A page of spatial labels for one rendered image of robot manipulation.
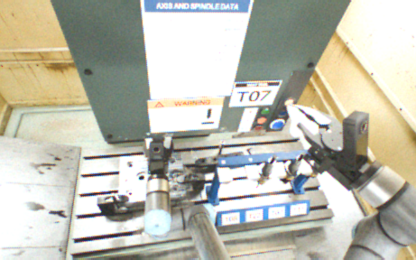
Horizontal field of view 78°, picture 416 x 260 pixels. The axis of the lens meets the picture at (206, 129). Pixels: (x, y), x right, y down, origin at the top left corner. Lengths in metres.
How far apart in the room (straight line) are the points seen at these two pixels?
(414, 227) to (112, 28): 0.59
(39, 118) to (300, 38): 1.91
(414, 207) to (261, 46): 0.38
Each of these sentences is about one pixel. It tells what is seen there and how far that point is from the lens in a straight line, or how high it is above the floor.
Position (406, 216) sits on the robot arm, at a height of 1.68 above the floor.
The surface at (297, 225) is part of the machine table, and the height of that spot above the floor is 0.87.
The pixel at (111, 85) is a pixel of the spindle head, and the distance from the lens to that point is 0.50.
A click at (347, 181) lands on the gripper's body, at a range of 0.61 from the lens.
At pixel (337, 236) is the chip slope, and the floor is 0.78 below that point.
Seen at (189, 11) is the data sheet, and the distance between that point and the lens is 0.41.
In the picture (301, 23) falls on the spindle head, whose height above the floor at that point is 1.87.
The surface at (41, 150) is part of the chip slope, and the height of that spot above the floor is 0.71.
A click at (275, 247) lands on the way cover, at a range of 1.46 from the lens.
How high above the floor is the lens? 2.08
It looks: 52 degrees down
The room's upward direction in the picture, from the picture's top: 9 degrees clockwise
